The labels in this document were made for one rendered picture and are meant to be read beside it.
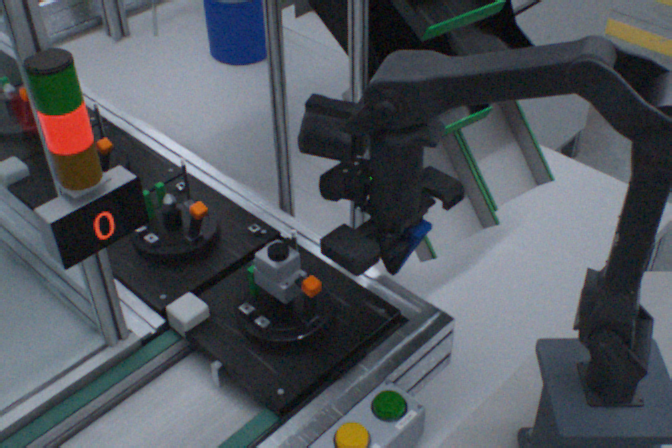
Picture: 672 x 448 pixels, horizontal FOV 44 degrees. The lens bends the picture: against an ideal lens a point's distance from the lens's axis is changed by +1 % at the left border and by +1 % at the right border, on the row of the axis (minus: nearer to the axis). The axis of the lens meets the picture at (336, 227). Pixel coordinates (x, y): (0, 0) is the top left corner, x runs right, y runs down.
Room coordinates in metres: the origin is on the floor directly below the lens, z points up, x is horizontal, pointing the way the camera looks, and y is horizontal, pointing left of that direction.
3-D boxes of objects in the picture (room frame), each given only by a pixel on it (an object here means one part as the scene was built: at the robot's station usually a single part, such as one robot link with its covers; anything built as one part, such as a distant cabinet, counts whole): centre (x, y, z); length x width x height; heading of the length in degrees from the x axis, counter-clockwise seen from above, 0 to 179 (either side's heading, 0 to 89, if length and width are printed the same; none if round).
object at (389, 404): (0.66, -0.06, 0.96); 0.04 x 0.04 x 0.02
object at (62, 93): (0.78, 0.30, 1.38); 0.05 x 0.05 x 0.05
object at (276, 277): (0.83, 0.09, 1.06); 0.08 x 0.04 x 0.07; 45
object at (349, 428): (0.62, -0.01, 0.96); 0.04 x 0.04 x 0.02
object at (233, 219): (1.01, 0.26, 1.01); 0.24 x 0.24 x 0.13; 45
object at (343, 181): (0.75, -0.02, 1.27); 0.07 x 0.07 x 0.06; 47
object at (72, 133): (0.78, 0.30, 1.33); 0.05 x 0.05 x 0.05
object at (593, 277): (0.62, -0.29, 1.30); 0.07 x 0.06 x 0.32; 158
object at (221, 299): (0.83, 0.08, 0.96); 0.24 x 0.24 x 0.02; 45
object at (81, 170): (0.78, 0.30, 1.28); 0.05 x 0.05 x 0.05
